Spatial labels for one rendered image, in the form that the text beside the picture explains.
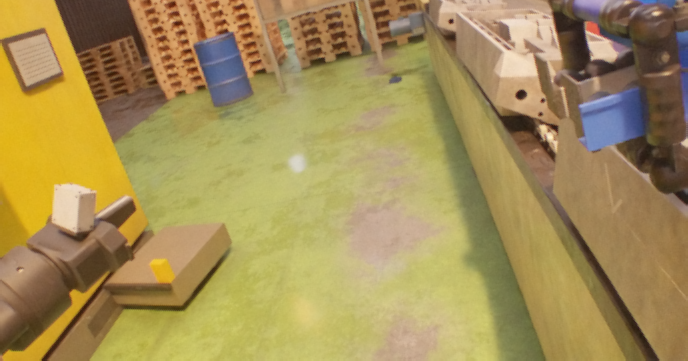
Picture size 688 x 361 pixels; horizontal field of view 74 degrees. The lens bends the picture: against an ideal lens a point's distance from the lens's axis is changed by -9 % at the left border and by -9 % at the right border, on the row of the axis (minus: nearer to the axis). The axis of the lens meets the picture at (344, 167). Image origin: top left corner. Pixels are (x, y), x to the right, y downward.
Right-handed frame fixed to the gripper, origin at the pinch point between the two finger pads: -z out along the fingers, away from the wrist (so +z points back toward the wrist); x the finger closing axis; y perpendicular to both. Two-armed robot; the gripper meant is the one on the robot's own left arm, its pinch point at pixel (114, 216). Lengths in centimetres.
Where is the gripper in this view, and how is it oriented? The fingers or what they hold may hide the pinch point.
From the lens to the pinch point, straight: 64.4
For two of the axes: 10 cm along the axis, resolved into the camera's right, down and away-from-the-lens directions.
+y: -0.5, -8.2, -5.7
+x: 9.1, 2.0, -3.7
